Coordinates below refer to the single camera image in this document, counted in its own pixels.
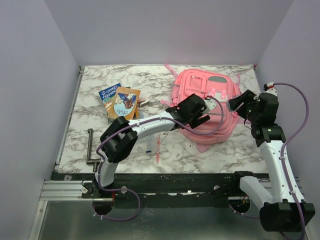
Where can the orange paperback book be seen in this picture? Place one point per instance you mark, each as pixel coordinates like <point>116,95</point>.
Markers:
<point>124,103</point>

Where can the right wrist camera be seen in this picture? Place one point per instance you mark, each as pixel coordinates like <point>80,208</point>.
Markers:
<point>270,89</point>

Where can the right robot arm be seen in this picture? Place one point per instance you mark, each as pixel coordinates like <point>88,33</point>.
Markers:
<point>284,209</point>

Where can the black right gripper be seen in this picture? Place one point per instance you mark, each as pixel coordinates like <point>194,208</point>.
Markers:
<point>237,102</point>

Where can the clear jar of paper clips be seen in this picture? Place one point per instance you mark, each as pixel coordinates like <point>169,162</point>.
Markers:
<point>230,106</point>

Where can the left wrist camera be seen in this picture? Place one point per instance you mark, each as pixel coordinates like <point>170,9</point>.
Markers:
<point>210,102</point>

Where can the pink white mini stapler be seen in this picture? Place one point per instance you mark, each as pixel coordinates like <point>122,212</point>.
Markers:
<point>144,103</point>

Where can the blue treehouse paperback book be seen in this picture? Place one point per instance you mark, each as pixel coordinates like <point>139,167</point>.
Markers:
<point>107,95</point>

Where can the clear plastic screw organizer box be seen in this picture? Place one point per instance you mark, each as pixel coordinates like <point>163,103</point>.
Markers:
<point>147,145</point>

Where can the black metal clamp bracket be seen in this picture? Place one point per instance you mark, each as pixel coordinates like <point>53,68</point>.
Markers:
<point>89,160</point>

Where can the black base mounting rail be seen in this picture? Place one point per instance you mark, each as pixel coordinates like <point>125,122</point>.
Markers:
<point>156,190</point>

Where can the aluminium extrusion rail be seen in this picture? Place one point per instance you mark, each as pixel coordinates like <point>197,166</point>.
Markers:
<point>61,191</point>

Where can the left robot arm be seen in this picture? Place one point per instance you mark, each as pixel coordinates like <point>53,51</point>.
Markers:
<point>118,141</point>

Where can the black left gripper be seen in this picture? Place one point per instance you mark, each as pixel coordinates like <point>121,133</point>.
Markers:
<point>192,124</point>

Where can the pink red pen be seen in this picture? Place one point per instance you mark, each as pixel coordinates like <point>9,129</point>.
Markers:
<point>158,150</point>

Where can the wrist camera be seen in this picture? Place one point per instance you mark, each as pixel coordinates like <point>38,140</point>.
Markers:
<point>270,89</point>
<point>210,102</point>

